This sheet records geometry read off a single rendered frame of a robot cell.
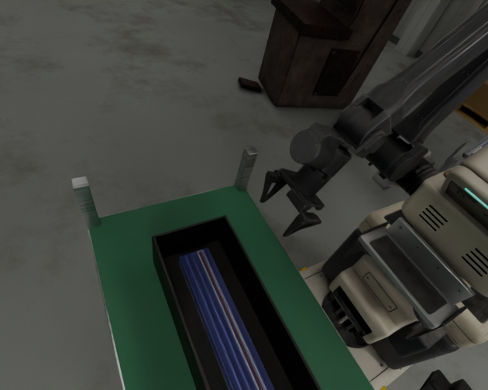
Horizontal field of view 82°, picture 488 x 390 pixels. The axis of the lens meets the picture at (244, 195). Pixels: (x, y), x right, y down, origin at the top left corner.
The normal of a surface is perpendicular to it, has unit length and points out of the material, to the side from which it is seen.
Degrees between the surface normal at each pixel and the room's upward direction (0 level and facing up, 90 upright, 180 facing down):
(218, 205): 0
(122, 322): 0
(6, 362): 0
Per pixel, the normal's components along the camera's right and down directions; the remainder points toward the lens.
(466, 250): -0.89, 0.31
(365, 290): 0.09, -0.61
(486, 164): -0.43, -0.33
